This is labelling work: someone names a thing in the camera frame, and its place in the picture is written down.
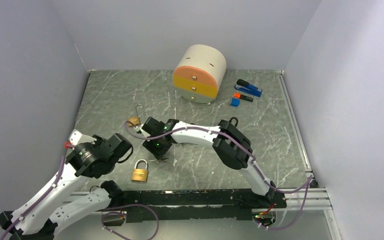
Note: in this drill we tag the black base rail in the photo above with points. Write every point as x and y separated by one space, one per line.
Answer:
241 204

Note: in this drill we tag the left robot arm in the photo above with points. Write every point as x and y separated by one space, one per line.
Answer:
45 215

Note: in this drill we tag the silver key bunch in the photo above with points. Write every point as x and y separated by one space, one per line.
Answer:
158 161

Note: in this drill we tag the long shackle brass padlock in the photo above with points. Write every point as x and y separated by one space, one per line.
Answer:
135 120

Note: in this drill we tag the orange black highlighter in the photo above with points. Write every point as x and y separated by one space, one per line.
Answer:
243 97

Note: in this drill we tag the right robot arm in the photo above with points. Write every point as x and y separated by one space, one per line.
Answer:
231 146

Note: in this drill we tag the round mini drawer cabinet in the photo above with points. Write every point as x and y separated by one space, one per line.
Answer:
199 74

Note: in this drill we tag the blue cube block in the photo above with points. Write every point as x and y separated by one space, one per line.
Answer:
235 102

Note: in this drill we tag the black padlock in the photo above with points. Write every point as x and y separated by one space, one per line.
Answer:
234 121

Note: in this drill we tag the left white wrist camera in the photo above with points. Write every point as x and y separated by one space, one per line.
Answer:
75 138

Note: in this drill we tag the blue black stapler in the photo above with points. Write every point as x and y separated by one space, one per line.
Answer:
248 88

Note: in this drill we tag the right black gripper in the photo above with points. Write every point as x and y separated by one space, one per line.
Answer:
158 153

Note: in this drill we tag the short shackle brass padlock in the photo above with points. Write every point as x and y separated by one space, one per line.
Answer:
140 174

